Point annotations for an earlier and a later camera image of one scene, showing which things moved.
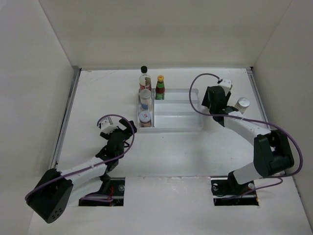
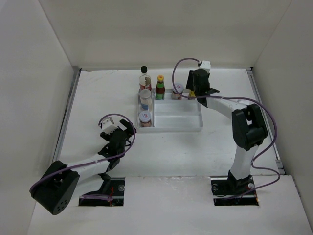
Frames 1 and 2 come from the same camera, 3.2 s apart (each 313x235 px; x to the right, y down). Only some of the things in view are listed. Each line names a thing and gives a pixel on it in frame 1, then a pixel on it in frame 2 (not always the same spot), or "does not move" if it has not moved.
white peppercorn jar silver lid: x=145 y=99 does not move
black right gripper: x=206 y=102 -> x=190 y=84
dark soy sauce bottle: x=145 y=80 does not move
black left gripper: x=127 y=131 does not move
